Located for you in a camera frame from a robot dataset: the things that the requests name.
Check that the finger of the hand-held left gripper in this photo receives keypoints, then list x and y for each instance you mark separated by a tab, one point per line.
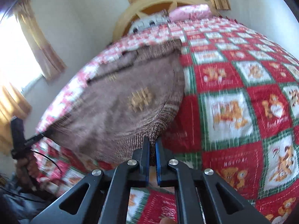
37	138

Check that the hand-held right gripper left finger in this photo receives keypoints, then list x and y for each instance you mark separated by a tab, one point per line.
146	163

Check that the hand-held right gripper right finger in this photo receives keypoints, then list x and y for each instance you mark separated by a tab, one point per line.
158	163

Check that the brown knitted sweater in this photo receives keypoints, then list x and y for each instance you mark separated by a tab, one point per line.
112	112

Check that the person's left hand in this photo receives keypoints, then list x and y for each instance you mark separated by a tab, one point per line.
26	171

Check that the person's right hand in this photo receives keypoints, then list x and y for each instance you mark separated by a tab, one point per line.
167	221

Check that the person's blue trousers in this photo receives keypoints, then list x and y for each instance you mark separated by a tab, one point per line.
30	205

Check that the side window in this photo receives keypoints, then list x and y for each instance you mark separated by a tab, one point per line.
16	58

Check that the red checkered printed bedspread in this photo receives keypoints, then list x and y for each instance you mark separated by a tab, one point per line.
233	112

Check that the cream arched bed headboard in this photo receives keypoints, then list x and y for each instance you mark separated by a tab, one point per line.
121	25

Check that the grey patterned pillow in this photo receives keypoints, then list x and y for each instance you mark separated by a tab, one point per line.
149	22

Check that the pink pillow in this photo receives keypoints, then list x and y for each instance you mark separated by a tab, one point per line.
189	11

